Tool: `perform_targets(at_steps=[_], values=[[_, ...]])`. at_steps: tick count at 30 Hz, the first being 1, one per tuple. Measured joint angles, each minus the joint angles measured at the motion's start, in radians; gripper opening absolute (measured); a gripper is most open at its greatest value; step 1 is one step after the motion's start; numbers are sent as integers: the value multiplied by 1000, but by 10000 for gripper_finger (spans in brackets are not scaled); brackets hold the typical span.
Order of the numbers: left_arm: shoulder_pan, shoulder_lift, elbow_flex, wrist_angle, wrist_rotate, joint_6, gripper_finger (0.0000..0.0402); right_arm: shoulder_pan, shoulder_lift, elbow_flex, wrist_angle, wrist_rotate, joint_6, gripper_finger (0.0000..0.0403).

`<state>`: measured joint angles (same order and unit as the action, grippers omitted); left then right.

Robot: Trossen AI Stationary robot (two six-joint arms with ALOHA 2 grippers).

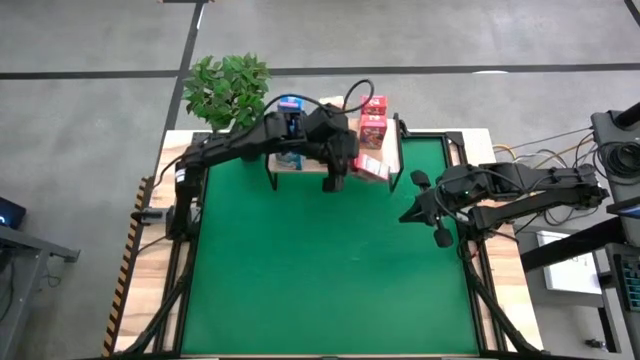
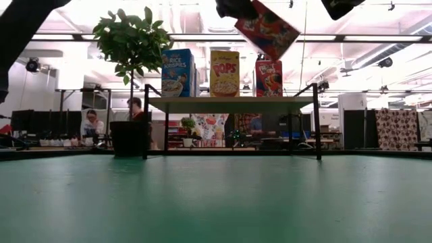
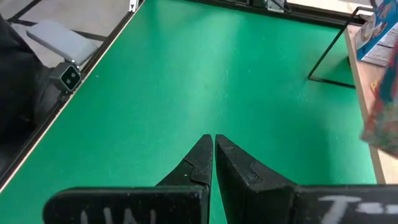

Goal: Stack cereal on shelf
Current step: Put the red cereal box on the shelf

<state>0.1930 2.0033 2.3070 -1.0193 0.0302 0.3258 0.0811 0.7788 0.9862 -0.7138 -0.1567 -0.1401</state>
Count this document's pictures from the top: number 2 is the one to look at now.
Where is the green table mat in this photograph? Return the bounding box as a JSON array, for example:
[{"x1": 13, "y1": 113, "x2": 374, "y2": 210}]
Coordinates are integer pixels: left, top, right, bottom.
[{"x1": 0, "y1": 153, "x2": 432, "y2": 243}]

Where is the leaf patterned cloth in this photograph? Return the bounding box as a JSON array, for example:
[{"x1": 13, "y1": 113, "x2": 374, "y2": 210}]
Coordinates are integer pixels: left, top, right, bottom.
[{"x1": 417, "y1": 110, "x2": 432, "y2": 142}]

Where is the green plant in black pot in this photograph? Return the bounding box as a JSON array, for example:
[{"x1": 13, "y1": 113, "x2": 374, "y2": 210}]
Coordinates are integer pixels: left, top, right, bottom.
[{"x1": 92, "y1": 5, "x2": 175, "y2": 159}]

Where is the black partition panel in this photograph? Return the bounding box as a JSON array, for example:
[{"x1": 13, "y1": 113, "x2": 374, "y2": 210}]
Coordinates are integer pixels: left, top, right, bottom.
[
  {"x1": 9, "y1": 109, "x2": 82, "y2": 139},
  {"x1": 343, "y1": 109, "x2": 375, "y2": 150}
]

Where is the blue Rice Krispies cereal box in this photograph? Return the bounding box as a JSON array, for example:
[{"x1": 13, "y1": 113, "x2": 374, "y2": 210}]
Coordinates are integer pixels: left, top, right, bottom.
[{"x1": 161, "y1": 48, "x2": 196, "y2": 99}]

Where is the background desk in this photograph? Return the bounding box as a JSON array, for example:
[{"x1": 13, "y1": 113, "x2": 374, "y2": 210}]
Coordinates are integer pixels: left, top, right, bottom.
[{"x1": 263, "y1": 136, "x2": 335, "y2": 151}]

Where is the red Froot Loops cereal box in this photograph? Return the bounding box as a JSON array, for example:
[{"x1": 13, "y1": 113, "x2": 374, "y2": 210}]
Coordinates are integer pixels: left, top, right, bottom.
[
  {"x1": 254, "y1": 59, "x2": 284, "y2": 98},
  {"x1": 234, "y1": 0, "x2": 302, "y2": 62}
]

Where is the person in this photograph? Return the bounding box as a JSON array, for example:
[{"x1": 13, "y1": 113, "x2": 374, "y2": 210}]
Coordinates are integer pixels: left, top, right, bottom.
[
  {"x1": 126, "y1": 97, "x2": 153, "y2": 149},
  {"x1": 248, "y1": 113, "x2": 271, "y2": 146},
  {"x1": 80, "y1": 109, "x2": 105, "y2": 146}
]

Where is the small plant in white pot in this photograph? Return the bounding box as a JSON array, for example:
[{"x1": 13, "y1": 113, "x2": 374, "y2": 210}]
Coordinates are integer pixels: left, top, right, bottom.
[{"x1": 180, "y1": 117, "x2": 196, "y2": 149}]

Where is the yellow Corn Pops cereal box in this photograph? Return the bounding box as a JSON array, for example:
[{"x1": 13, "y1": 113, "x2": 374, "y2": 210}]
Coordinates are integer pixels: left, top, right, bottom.
[{"x1": 209, "y1": 50, "x2": 241, "y2": 98}]

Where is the colourful printed cloth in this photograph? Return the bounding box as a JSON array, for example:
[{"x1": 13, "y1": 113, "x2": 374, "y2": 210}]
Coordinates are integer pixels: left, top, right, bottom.
[{"x1": 192, "y1": 113, "x2": 230, "y2": 148}]

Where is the brown patterned cloth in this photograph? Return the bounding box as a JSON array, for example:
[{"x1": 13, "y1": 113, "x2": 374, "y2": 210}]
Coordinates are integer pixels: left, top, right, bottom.
[{"x1": 374, "y1": 108, "x2": 419, "y2": 152}]

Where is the black background rack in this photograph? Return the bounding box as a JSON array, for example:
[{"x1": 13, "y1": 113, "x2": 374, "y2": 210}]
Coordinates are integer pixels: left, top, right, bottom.
[{"x1": 55, "y1": 87, "x2": 113, "y2": 136}]

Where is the wooden shelf stand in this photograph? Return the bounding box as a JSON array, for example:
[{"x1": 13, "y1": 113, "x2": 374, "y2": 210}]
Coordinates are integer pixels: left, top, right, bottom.
[{"x1": 142, "y1": 82, "x2": 322, "y2": 161}]

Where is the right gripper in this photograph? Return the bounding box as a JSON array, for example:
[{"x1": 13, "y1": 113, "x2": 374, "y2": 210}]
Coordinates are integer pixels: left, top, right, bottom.
[{"x1": 320, "y1": 0, "x2": 367, "y2": 21}]

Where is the white cabinet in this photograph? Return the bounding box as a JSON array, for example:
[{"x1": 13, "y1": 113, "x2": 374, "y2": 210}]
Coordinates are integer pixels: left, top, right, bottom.
[{"x1": 337, "y1": 92, "x2": 368, "y2": 112}]

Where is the black round ceiling spotlight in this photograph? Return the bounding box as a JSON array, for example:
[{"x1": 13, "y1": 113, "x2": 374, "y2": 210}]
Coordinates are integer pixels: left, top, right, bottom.
[
  {"x1": 25, "y1": 57, "x2": 42, "y2": 74},
  {"x1": 377, "y1": 56, "x2": 394, "y2": 69}
]

